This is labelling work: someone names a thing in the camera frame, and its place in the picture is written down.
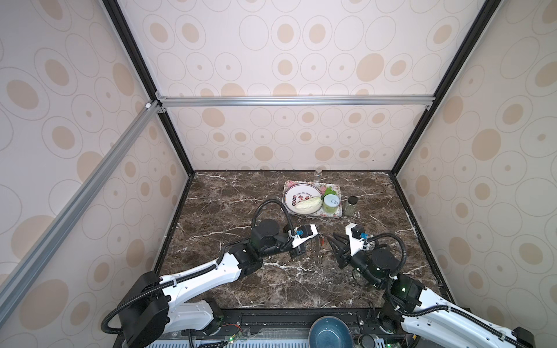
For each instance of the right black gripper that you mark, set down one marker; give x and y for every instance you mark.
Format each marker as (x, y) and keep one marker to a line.
(346, 255)

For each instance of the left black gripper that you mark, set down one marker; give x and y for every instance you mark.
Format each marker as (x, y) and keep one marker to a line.
(297, 250)

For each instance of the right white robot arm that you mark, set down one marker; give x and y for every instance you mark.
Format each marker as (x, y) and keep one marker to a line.
(412, 307)

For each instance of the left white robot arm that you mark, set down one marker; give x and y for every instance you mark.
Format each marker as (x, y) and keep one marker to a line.
(158, 305)

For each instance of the green herb spice jar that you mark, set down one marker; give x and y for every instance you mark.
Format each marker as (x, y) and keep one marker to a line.
(350, 206)

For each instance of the green labelled tin can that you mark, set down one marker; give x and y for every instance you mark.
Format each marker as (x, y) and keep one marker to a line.
(331, 203)

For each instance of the pale napa cabbage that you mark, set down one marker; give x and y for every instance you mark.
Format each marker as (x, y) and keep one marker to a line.
(308, 206)

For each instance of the green plastic leaf vegetable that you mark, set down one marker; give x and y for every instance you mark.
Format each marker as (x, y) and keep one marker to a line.
(329, 191)

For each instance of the white round plate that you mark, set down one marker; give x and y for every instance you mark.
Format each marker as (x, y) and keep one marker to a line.
(299, 192)

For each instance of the floral rectangular tray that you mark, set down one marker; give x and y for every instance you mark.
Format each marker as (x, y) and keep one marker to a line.
(322, 188)

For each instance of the clear glass shaker bottle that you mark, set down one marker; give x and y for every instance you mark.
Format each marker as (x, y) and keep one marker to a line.
(318, 173)

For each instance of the blue ceramic bowl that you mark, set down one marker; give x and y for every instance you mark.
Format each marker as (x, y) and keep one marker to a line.
(330, 332)

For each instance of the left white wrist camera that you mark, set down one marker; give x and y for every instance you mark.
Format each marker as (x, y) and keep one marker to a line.
(303, 234)

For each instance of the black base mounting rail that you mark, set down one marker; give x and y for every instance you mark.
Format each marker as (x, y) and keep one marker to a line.
(253, 323)

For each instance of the horizontal aluminium frame rail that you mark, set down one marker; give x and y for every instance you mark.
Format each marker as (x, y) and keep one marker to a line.
(351, 100)

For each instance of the black vertical right corner post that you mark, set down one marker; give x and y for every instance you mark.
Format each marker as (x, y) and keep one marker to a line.
(471, 40)

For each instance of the black vertical corner post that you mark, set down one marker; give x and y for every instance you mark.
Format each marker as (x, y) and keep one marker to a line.
(137, 58)
(471, 40)

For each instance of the side aluminium frame rail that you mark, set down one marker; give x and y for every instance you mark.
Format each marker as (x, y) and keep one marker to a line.
(31, 266)

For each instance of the black vertical left corner post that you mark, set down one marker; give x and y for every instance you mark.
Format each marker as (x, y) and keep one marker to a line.
(137, 58)

